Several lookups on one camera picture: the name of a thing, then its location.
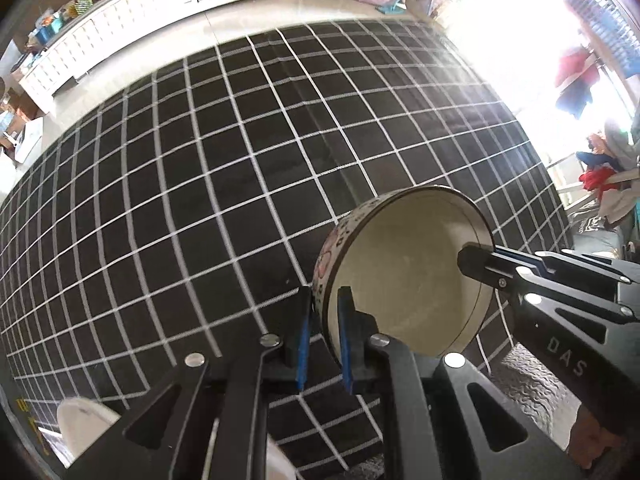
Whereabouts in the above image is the black white-checked tablecloth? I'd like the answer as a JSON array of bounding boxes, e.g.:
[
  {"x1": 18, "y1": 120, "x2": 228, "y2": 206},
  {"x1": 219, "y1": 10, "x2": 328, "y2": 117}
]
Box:
[{"x1": 0, "y1": 19, "x2": 573, "y2": 480}]

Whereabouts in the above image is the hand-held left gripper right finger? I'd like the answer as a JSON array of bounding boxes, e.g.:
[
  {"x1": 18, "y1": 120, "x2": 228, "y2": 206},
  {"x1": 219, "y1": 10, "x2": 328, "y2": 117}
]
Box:
[{"x1": 336, "y1": 285, "x2": 587, "y2": 480}]

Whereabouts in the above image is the grey textured cushion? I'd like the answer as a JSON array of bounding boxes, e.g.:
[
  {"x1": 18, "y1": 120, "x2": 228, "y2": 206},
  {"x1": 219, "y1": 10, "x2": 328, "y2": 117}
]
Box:
[{"x1": 492, "y1": 342, "x2": 584, "y2": 452}]

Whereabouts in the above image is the cream bowl with dark rim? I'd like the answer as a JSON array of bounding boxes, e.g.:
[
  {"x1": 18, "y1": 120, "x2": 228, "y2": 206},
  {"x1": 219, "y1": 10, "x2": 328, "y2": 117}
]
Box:
[{"x1": 311, "y1": 185, "x2": 496, "y2": 362}]

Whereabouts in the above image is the pile of clothes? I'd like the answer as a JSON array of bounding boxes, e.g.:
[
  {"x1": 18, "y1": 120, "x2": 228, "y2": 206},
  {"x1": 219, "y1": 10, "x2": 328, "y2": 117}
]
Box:
[{"x1": 575, "y1": 120, "x2": 640, "y2": 227}]

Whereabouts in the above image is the white plate with pink flowers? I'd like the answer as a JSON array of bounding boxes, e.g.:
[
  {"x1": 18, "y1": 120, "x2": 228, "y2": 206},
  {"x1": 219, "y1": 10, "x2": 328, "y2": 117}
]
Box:
[{"x1": 56, "y1": 397, "x2": 299, "y2": 480}]

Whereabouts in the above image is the person's right hand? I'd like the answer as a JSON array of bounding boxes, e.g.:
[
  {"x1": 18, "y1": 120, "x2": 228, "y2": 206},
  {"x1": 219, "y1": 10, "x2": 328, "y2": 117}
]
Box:
[{"x1": 565, "y1": 400, "x2": 632, "y2": 457}]

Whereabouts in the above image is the long white cabinet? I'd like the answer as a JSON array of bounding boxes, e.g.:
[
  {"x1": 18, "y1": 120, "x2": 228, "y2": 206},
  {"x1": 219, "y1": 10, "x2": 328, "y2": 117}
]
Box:
[{"x1": 20, "y1": 0, "x2": 301, "y2": 117}]

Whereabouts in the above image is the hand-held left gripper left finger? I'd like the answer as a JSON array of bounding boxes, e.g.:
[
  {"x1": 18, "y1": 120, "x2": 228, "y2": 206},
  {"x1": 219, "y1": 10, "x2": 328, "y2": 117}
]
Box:
[{"x1": 65, "y1": 285, "x2": 314, "y2": 480}]

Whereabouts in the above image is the red hanging garment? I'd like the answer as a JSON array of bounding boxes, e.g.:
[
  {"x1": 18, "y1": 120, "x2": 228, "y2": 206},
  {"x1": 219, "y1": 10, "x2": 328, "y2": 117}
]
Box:
[{"x1": 555, "y1": 47, "x2": 601, "y2": 92}]

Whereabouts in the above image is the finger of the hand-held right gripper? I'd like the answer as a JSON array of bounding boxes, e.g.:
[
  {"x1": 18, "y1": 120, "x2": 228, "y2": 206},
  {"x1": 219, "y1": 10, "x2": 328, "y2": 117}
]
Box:
[
  {"x1": 457, "y1": 242, "x2": 637, "y2": 325},
  {"x1": 492, "y1": 247, "x2": 633, "y2": 285}
]

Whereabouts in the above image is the blue hanging garment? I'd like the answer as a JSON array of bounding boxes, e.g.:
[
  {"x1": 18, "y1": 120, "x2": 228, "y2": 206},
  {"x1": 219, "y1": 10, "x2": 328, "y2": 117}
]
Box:
[{"x1": 555, "y1": 80, "x2": 594, "y2": 119}]

